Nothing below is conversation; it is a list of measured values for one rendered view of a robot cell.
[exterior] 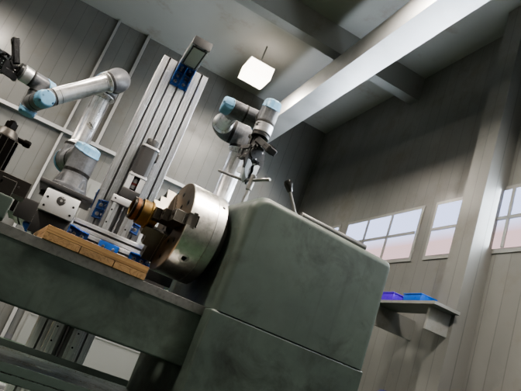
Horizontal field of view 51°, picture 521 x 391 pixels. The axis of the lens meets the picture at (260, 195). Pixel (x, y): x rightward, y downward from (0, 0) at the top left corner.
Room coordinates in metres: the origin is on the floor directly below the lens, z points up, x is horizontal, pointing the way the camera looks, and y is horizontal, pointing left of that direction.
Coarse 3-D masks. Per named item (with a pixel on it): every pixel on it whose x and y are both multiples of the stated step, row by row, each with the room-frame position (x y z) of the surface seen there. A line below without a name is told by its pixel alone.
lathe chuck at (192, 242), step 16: (192, 192) 1.70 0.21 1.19; (208, 192) 1.73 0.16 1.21; (176, 208) 1.80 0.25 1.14; (192, 208) 1.65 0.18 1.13; (208, 208) 1.68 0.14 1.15; (160, 224) 1.90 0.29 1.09; (208, 224) 1.67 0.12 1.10; (176, 240) 1.67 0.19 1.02; (192, 240) 1.66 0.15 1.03; (208, 240) 1.68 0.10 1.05; (160, 256) 1.75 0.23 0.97; (176, 256) 1.68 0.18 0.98; (192, 256) 1.69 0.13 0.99; (160, 272) 1.78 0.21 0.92; (176, 272) 1.75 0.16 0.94
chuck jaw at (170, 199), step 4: (168, 192) 1.82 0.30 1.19; (172, 192) 1.83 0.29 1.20; (160, 196) 1.80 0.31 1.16; (164, 196) 1.84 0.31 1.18; (168, 196) 1.81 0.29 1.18; (172, 196) 1.82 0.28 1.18; (176, 196) 1.83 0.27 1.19; (156, 200) 1.77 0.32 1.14; (160, 200) 1.78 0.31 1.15; (164, 200) 1.79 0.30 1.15; (168, 200) 1.80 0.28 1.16; (172, 200) 1.81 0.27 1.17; (176, 200) 1.82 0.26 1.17; (156, 204) 1.76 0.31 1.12; (160, 204) 1.77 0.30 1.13; (164, 204) 1.78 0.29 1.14; (168, 204) 1.79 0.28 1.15; (172, 204) 1.80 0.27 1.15; (176, 204) 1.81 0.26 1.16; (160, 208) 1.77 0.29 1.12; (164, 208) 1.78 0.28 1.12; (168, 208) 1.79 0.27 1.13; (172, 208) 1.80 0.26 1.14
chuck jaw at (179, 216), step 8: (152, 216) 1.71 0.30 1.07; (160, 216) 1.70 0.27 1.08; (168, 216) 1.68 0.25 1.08; (176, 216) 1.65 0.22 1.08; (184, 216) 1.66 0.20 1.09; (192, 216) 1.65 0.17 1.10; (168, 224) 1.72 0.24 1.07; (176, 224) 1.69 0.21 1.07; (184, 224) 1.66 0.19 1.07; (192, 224) 1.65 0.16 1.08
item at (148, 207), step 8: (136, 200) 1.70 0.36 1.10; (144, 200) 1.73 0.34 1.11; (128, 208) 1.76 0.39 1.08; (136, 208) 1.70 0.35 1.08; (144, 208) 1.70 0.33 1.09; (152, 208) 1.71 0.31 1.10; (128, 216) 1.72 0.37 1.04; (136, 216) 1.72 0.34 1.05; (144, 216) 1.71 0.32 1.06; (144, 224) 1.73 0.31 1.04; (152, 224) 1.75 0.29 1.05
